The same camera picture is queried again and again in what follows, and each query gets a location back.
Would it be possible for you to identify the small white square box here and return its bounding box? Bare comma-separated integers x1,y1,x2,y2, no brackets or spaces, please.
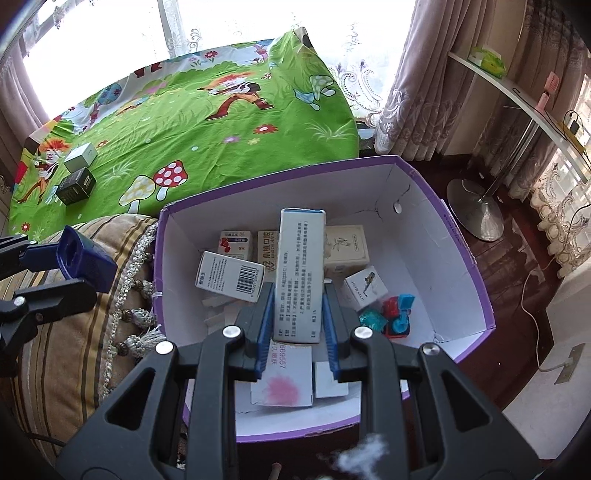
342,266,389,311

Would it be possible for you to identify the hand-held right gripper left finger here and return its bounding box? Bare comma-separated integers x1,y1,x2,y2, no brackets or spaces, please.
53,281,278,480

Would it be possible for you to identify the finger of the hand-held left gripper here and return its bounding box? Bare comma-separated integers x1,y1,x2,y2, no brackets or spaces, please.
0,276,99,356
0,225,117,294

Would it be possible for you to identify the purple cardboard box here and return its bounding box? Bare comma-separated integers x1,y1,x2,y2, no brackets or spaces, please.
154,154,496,444

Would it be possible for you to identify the brass floor socket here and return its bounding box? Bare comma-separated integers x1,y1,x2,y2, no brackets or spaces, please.
554,344,586,385

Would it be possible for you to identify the white box with pink print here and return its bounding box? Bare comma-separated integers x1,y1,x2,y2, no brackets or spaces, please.
250,342,315,408

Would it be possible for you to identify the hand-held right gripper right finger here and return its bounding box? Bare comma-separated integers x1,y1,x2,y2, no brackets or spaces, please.
322,281,541,480

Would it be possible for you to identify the white box with green logo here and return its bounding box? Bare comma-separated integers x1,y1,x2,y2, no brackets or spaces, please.
257,229,280,274

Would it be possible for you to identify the black box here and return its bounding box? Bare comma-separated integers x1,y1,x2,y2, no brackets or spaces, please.
55,167,97,206

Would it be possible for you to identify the red and blue toy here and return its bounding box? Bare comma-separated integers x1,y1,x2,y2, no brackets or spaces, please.
381,293,416,340

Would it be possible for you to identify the long white box with text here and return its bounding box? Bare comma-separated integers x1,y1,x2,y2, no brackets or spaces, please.
273,208,328,346

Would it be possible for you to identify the black cable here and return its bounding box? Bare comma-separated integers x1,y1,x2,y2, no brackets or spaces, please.
21,429,68,448

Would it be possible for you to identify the white charger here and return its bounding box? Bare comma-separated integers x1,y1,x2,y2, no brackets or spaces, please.
561,110,587,139

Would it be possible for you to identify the white cable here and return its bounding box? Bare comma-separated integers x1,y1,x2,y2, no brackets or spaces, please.
519,222,561,374

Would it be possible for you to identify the white lace curtain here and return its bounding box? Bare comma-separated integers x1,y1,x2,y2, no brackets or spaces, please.
0,0,416,139

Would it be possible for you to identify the white standing shelf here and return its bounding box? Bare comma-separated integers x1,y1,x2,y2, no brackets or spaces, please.
445,48,591,243

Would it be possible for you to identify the brown drape curtain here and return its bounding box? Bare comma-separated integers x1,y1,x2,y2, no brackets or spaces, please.
0,46,47,176

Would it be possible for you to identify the white fluff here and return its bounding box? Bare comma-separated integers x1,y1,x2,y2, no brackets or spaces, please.
336,433,399,476

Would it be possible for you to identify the white medicine box with barcode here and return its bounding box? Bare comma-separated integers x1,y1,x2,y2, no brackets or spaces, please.
196,250,266,304

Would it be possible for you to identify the plain white box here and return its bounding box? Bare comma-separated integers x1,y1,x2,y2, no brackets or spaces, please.
314,360,350,400

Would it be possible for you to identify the white furniture panel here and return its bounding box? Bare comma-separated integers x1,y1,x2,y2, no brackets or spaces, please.
503,258,591,462

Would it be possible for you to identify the white box with grey side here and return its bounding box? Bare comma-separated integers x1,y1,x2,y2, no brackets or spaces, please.
63,142,98,175

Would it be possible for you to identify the green cartoon printed bedsheet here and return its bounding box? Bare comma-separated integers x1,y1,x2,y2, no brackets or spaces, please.
8,28,360,241

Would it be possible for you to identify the large beige box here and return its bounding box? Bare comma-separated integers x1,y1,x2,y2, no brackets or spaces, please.
323,224,371,279

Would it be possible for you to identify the green tissue pack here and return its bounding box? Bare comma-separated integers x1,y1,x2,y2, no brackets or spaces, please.
467,46,507,77

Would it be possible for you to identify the striped plush cushion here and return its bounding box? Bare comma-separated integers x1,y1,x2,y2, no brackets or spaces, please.
0,215,162,462

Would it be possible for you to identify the white and red medicine box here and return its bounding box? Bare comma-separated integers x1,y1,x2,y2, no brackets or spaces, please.
217,229,254,259

